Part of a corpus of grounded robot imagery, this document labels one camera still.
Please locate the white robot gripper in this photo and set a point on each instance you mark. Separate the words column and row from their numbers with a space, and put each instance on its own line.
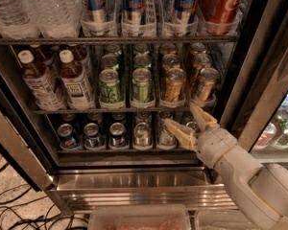
column 215, row 145

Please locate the orange can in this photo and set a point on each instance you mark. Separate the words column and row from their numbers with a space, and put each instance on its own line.
column 167, row 48
column 205, row 84
column 198, row 62
column 168, row 62
column 174, row 83
column 196, row 48

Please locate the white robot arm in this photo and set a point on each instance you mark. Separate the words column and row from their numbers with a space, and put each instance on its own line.
column 259, row 191

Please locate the silver can front right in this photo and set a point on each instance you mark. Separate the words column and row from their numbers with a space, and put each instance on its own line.
column 194, row 126

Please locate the silver can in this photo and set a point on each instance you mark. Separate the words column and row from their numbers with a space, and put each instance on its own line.
column 166, row 138
column 194, row 126
column 142, row 135

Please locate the silver can front middle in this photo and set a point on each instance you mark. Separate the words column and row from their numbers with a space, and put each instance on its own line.
column 166, row 138

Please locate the silver can front left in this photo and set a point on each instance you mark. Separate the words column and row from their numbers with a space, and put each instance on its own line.
column 142, row 135

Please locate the glass fridge door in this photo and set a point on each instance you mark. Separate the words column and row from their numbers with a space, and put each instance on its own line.
column 257, row 79

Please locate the green can front right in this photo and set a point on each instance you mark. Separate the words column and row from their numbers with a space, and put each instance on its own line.
column 141, row 85

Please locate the green can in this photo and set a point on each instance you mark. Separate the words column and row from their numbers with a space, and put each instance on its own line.
column 141, row 49
column 142, row 61
column 141, row 85
column 113, row 49
column 110, row 86
column 110, row 61

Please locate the blue pepsi can right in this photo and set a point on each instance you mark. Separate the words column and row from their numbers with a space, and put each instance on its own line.
column 118, row 135

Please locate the blue pepsi can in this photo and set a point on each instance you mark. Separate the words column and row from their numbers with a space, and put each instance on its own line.
column 69, row 139
column 93, row 139
column 118, row 135

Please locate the green can middle right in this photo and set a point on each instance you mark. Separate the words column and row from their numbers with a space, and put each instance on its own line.
column 142, row 61

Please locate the green can front left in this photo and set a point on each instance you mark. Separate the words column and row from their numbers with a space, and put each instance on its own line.
column 110, row 86

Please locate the green can back right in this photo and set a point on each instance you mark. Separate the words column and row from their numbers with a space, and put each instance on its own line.
column 141, row 49

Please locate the blue pepsi can middle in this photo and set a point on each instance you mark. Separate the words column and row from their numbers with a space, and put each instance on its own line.
column 93, row 139

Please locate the green can middle left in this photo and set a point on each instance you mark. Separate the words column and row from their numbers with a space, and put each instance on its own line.
column 110, row 61

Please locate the green can back left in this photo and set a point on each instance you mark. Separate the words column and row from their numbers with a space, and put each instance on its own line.
column 113, row 49

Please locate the stainless steel fridge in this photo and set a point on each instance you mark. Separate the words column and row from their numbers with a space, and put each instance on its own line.
column 79, row 181

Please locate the red coca cola can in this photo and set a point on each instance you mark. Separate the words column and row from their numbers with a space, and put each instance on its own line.
column 219, row 15

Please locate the blue pepsi can left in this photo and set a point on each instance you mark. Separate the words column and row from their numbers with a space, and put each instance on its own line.
column 69, row 139

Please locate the red bull can right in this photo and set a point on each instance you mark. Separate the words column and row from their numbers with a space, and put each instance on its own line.
column 182, row 16

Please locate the red bull can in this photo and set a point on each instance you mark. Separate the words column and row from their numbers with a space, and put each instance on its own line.
column 97, row 16
column 134, row 15
column 182, row 16

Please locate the red bull can middle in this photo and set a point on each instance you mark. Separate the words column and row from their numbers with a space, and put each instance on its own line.
column 134, row 15

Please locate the red bull can left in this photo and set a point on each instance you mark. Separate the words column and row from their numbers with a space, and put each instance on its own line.
column 97, row 16

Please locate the clear plastic bin right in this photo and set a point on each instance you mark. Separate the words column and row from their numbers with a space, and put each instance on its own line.
column 222, row 220

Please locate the clear plastic bin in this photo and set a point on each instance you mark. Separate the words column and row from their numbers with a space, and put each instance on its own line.
column 140, row 217
column 222, row 220

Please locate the tea bottle front right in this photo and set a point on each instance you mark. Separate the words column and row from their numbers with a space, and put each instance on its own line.
column 76, row 81

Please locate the tea bottle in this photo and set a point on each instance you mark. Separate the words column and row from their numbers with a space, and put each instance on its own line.
column 44, row 55
column 44, row 85
column 76, row 81
column 81, row 55

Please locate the clear plastic bin left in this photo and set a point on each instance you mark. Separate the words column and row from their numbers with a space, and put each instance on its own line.
column 140, row 217

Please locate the tea bottle back right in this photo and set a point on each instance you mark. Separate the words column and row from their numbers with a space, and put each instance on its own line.
column 81, row 55

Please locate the tea bottle front left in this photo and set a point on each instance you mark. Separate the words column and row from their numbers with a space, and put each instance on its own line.
column 44, row 85

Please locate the tea bottle back left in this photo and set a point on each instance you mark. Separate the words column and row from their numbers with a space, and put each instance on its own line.
column 44, row 55

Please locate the water bottle right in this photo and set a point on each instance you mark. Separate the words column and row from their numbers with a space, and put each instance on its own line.
column 57, row 18

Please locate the water bottle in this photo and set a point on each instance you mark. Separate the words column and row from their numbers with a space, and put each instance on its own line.
column 15, row 20
column 57, row 18

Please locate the water bottle left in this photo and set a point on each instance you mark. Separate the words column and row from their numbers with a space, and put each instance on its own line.
column 15, row 20

